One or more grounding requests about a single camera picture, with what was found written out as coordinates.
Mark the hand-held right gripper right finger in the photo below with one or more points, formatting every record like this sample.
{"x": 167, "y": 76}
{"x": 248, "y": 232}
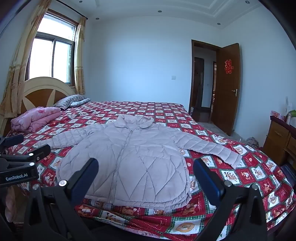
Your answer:
{"x": 205, "y": 177}

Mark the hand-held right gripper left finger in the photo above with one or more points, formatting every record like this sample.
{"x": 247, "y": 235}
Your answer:
{"x": 91, "y": 170}

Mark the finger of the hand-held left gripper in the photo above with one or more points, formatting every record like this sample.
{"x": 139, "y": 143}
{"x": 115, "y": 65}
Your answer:
{"x": 39, "y": 151}
{"x": 12, "y": 140}

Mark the beige quilted down jacket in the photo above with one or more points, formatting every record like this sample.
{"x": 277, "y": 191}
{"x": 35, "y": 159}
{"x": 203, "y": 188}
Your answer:
{"x": 138, "y": 157}

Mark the folded pink quilt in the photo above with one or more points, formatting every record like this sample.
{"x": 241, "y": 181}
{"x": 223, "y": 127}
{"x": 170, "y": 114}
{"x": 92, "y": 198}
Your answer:
{"x": 34, "y": 118}

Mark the red printed patchwork bedspread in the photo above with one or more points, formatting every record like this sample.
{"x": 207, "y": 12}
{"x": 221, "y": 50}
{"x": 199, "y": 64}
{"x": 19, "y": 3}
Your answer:
{"x": 208, "y": 136}

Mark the cream and brown headboard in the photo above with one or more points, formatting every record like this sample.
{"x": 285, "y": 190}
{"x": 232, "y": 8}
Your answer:
{"x": 44, "y": 92}

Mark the striped pillow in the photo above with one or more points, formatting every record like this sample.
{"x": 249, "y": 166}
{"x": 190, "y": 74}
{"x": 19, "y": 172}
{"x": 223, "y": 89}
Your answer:
{"x": 69, "y": 101}

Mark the dark cloth heap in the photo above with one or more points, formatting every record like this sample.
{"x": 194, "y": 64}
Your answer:
{"x": 252, "y": 141}

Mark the wide yellow patterned curtain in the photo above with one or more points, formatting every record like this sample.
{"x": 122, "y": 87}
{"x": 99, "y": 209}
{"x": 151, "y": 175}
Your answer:
{"x": 20, "y": 69}

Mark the wooden cabinet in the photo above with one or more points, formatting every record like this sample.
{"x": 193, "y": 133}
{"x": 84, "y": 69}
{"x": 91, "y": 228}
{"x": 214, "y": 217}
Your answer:
{"x": 277, "y": 141}

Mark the brown wooden door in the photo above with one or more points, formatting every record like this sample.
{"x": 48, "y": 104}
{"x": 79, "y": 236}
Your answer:
{"x": 226, "y": 92}

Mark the pink box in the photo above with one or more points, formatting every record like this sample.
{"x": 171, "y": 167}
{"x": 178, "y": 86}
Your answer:
{"x": 275, "y": 113}

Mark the window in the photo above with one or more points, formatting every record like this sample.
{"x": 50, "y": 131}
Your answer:
{"x": 54, "y": 48}

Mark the green item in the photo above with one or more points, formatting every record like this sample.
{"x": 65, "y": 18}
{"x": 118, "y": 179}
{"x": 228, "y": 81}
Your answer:
{"x": 292, "y": 113}

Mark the red paper door decoration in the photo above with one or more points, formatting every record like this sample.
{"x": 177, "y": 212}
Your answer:
{"x": 228, "y": 66}

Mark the black curtain rod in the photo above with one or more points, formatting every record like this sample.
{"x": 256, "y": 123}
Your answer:
{"x": 69, "y": 10}

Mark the brown door frame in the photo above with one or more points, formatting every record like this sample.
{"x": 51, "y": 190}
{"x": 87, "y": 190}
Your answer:
{"x": 192, "y": 76}

